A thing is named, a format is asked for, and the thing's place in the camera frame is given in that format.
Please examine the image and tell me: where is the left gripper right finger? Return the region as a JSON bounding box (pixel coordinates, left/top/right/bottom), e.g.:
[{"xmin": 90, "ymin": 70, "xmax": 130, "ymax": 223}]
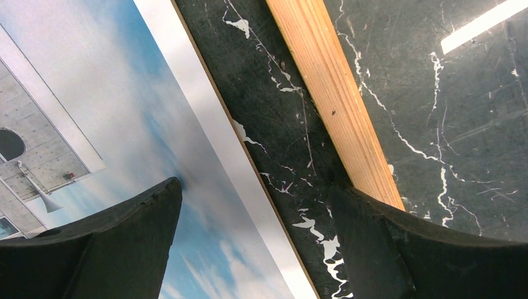
[{"xmin": 329, "ymin": 186, "xmax": 527, "ymax": 298}]

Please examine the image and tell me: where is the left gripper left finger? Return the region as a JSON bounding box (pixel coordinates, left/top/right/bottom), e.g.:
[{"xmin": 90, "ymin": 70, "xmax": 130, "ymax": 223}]
[{"xmin": 1, "ymin": 177, "xmax": 182, "ymax": 298}]

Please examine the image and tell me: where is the building and sky photo board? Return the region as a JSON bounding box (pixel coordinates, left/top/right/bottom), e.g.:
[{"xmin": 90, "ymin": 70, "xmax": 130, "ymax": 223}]
[{"xmin": 1, "ymin": 1, "xmax": 316, "ymax": 298}]

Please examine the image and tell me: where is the yellow wooden picture frame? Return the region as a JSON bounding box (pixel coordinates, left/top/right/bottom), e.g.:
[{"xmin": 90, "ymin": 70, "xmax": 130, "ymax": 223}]
[{"xmin": 266, "ymin": 1, "xmax": 405, "ymax": 211}]

